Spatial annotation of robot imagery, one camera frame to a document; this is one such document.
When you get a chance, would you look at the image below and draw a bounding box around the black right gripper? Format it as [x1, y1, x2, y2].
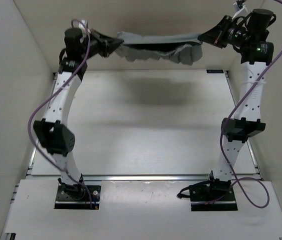
[199, 17, 250, 51]

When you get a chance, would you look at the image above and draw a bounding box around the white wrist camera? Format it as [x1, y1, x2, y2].
[232, 0, 249, 19]
[78, 19, 88, 32]

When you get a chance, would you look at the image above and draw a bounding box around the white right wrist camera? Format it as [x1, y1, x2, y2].
[232, 0, 249, 19]

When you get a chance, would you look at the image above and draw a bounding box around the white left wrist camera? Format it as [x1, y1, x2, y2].
[78, 19, 88, 32]

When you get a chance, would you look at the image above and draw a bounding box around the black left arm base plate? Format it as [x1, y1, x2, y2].
[54, 178, 101, 210]

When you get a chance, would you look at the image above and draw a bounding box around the dark label sticker right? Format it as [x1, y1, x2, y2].
[206, 69, 224, 74]

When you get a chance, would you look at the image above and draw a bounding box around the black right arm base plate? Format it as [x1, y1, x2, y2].
[177, 173, 238, 212]

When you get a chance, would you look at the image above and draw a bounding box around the grey pleated skirt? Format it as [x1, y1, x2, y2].
[115, 31, 203, 66]

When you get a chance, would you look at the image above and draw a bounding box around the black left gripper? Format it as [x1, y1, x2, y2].
[83, 27, 124, 58]

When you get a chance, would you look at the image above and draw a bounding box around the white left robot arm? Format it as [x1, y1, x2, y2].
[33, 27, 124, 199]

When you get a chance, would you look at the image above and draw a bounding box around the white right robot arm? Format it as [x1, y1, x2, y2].
[198, 8, 276, 200]

